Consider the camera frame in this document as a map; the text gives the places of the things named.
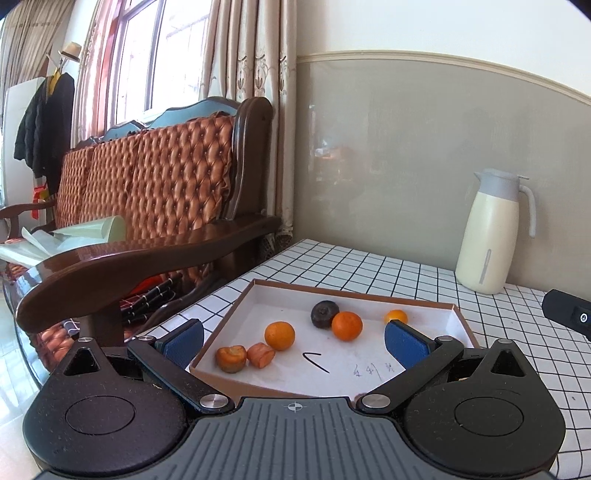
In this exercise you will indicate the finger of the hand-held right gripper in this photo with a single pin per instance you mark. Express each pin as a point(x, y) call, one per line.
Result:
point(568, 311)

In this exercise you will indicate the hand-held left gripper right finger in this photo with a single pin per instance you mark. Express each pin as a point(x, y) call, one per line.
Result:
point(406, 344)

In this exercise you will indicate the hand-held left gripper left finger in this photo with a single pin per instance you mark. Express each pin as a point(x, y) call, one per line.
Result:
point(184, 341)

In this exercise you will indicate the orange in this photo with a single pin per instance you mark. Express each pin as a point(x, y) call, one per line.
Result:
point(396, 316)
point(279, 335)
point(347, 326)

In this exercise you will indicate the carrot piece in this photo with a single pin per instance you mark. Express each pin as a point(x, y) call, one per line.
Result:
point(231, 359)
point(261, 354)

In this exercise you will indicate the dark shrivelled fruit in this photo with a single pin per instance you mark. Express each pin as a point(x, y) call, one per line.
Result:
point(324, 314)

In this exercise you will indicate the brown cardboard box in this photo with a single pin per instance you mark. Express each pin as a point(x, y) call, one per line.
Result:
point(286, 300)

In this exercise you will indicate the white checked tablecloth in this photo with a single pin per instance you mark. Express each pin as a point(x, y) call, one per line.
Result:
point(521, 332)

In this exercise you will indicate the red plastic bag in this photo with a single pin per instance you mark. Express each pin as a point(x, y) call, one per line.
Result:
point(138, 288)

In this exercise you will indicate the cream thermos jug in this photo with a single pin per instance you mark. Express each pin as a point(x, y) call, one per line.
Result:
point(489, 240)

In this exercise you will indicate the papers on sofa seat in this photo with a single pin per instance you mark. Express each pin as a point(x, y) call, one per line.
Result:
point(101, 228)

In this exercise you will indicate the wooden sofa with orange cushions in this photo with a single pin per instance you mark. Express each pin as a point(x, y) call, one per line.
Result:
point(161, 184)

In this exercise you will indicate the beige embroidered curtain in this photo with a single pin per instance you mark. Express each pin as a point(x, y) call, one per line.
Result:
point(258, 115)

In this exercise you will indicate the black jacket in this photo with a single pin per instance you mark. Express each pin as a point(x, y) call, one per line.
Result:
point(44, 129)

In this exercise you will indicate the window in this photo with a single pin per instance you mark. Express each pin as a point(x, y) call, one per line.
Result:
point(157, 60)

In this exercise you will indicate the white refrigerator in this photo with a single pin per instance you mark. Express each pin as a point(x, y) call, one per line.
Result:
point(14, 115)

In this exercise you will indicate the straw hat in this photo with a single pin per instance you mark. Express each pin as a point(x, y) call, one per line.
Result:
point(71, 50)

